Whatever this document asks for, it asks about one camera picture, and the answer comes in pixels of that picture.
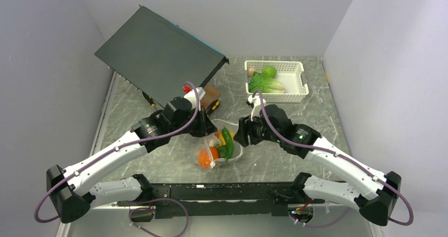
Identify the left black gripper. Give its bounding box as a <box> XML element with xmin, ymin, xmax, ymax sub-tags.
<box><xmin>171</xmin><ymin>106</ymin><xmax>218</xmax><ymax>138</ymax></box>

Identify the green lime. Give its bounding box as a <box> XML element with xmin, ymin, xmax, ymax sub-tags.
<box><xmin>262</xmin><ymin>66</ymin><xmax>277</xmax><ymax>79</ymax></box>

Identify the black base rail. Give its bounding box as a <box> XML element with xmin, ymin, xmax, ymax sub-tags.
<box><xmin>117</xmin><ymin>182</ymin><xmax>354</xmax><ymax>219</ymax></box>

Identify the small brown mushroom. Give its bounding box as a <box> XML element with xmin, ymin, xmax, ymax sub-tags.
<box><xmin>247</xmin><ymin>68</ymin><xmax>256</xmax><ymax>77</ymax></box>

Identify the yellow black screwdriver right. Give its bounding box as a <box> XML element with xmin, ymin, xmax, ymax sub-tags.
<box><xmin>207</xmin><ymin>99</ymin><xmax>221</xmax><ymax>116</ymax></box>

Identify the yellow lemon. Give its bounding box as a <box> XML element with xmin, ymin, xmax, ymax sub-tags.
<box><xmin>214</xmin><ymin>130</ymin><xmax>234</xmax><ymax>146</ymax></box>

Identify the dark grey server chassis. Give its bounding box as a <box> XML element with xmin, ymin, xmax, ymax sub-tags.
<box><xmin>95</xmin><ymin>6</ymin><xmax>229</xmax><ymax>105</ymax></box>

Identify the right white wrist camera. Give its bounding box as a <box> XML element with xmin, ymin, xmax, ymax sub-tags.
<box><xmin>247</xmin><ymin>92</ymin><xmax>266</xmax><ymax>121</ymax></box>

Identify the white plastic basket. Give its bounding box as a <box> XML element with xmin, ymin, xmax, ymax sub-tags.
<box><xmin>244</xmin><ymin>60</ymin><xmax>309</xmax><ymax>102</ymax></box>

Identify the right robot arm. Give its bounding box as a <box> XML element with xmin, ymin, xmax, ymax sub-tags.
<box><xmin>234</xmin><ymin>105</ymin><xmax>402</xmax><ymax>226</ymax></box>

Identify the dark green avocado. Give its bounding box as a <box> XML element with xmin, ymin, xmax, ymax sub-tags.
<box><xmin>216</xmin><ymin>146</ymin><xmax>230</xmax><ymax>160</ymax></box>

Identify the yellow black screwdriver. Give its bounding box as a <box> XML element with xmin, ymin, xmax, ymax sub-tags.
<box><xmin>207</xmin><ymin>99</ymin><xmax>221</xmax><ymax>116</ymax></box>
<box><xmin>142</xmin><ymin>92</ymin><xmax>156</xmax><ymax>109</ymax></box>

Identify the green chili pepper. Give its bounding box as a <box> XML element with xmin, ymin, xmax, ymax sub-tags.
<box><xmin>221</xmin><ymin>127</ymin><xmax>234</xmax><ymax>160</ymax></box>

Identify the orange tangerine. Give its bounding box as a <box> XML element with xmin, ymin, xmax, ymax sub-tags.
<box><xmin>198</xmin><ymin>147</ymin><xmax>219</xmax><ymax>169</ymax></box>

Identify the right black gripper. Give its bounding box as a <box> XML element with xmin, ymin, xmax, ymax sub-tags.
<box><xmin>233</xmin><ymin>110</ymin><xmax>282</xmax><ymax>147</ymax></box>

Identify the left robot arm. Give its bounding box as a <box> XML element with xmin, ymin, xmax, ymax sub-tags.
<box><xmin>46</xmin><ymin>97</ymin><xmax>217</xmax><ymax>223</ymax></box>

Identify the yellow black screwdriver left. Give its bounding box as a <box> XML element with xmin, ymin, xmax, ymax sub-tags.
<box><xmin>142</xmin><ymin>92</ymin><xmax>156</xmax><ymax>109</ymax></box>

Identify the green lettuce head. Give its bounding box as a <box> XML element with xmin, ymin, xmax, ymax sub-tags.
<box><xmin>248</xmin><ymin>72</ymin><xmax>286</xmax><ymax>93</ymax></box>

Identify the brown wooden board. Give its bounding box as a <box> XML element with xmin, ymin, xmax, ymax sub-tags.
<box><xmin>201</xmin><ymin>84</ymin><xmax>221</xmax><ymax>108</ymax></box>

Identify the clear zip top bag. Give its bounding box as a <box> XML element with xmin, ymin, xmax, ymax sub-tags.
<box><xmin>198</xmin><ymin>119</ymin><xmax>244</xmax><ymax>170</ymax></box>

